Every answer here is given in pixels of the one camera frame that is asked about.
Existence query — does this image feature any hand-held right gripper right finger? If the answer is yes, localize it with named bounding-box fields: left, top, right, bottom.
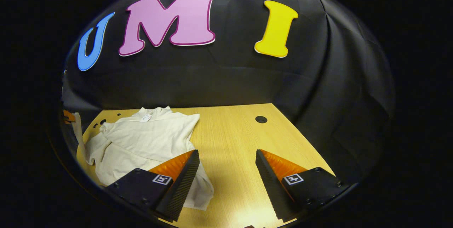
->
left=255, top=149, right=349, bottom=222

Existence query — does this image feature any black backdrop cloth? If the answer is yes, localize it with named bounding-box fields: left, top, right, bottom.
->
left=62, top=0, right=395, bottom=182

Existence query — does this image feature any cream white sweatshirt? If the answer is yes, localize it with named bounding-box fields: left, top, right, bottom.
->
left=73, top=106, right=214, bottom=211

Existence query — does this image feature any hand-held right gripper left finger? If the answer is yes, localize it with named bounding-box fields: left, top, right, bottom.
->
left=105, top=149, right=200, bottom=222

